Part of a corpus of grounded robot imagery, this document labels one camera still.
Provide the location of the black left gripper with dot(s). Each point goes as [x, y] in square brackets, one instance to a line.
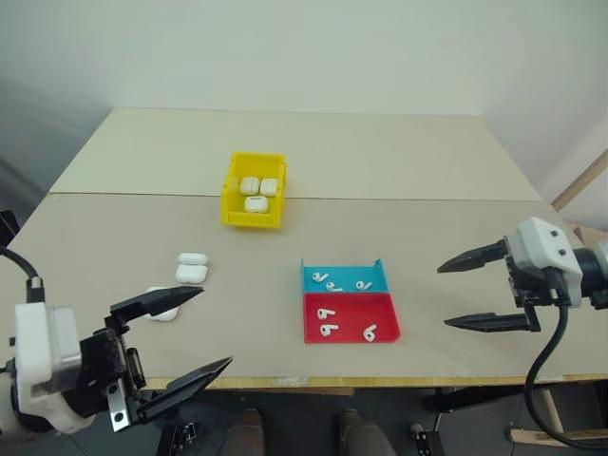
[102, 366]

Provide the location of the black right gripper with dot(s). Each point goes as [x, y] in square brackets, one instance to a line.
[525, 290]

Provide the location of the white earbud case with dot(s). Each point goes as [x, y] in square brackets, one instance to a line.
[164, 314]
[192, 259]
[191, 274]
[255, 204]
[248, 185]
[268, 186]

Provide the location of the white earbud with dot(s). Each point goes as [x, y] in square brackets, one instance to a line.
[326, 330]
[362, 285]
[323, 314]
[317, 276]
[331, 286]
[369, 334]

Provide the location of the brown cardboard box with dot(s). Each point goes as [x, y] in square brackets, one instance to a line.
[591, 235]

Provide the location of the yellow plastic bin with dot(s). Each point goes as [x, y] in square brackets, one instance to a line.
[233, 214]

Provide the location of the red plastic tray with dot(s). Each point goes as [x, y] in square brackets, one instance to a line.
[349, 316]

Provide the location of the blue plastic tray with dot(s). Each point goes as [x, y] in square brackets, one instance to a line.
[347, 273]

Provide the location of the light wooden beam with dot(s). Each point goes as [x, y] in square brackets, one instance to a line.
[582, 178]

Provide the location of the dark brown rounded shape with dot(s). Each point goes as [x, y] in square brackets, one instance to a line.
[363, 434]

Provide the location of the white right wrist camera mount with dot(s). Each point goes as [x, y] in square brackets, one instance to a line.
[541, 247]

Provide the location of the black caster bracket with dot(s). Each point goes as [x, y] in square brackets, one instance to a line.
[426, 439]
[183, 437]

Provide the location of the black table frame bar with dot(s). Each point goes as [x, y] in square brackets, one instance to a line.
[475, 399]

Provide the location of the light wooden frame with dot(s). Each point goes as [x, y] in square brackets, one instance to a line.
[553, 434]

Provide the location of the black angular bracket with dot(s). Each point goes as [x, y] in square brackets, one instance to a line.
[7, 228]

